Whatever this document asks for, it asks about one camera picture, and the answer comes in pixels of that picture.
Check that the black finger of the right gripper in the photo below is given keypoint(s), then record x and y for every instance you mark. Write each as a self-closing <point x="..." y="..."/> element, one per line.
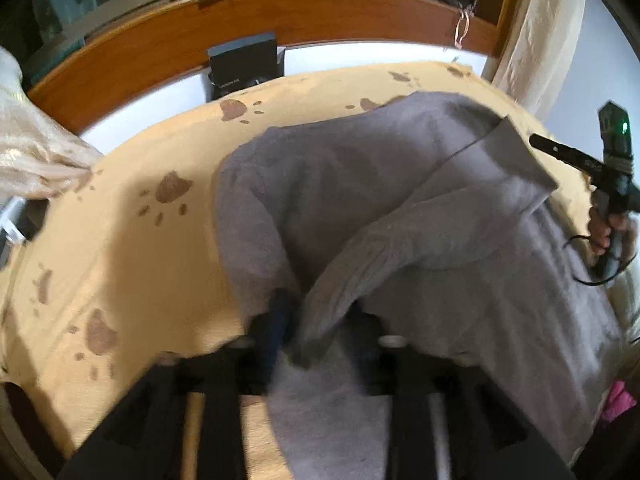
<point x="570" y="156"/>

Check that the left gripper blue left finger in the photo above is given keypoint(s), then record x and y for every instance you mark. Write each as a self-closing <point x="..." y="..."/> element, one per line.
<point x="142" y="436"/>

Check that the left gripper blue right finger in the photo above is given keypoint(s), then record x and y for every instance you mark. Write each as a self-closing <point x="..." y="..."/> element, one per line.
<point x="446" y="421"/>

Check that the grey fleece garment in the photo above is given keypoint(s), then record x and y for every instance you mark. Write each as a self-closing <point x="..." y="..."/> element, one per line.
<point x="433" y="214"/>

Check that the person's right hand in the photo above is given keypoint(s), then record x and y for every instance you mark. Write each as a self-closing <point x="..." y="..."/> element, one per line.
<point x="601" y="232"/>

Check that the cream curtain right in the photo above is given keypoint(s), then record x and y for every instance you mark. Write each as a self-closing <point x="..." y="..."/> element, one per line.
<point x="540" y="47"/>

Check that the cream curtain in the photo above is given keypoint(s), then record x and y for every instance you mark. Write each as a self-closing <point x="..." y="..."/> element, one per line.
<point x="39" y="157"/>
<point x="540" y="47"/>

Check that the yellow paw print blanket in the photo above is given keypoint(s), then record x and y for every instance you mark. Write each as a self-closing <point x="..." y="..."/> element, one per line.
<point x="127" y="267"/>

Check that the pink striped hanging loop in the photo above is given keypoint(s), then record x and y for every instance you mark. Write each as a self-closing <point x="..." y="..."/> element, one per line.
<point x="463" y="25"/>

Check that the white black charger device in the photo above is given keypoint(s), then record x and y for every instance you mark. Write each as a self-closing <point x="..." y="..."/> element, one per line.
<point x="21" y="220"/>

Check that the cream curtain left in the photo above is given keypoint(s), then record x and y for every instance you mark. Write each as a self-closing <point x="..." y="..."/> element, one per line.
<point x="39" y="157"/>

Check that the black box on wall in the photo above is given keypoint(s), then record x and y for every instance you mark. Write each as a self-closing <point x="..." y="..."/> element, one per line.
<point x="243" y="63"/>

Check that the wooden window sill frame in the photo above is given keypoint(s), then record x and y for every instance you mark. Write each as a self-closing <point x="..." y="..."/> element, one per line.
<point x="169" y="39"/>

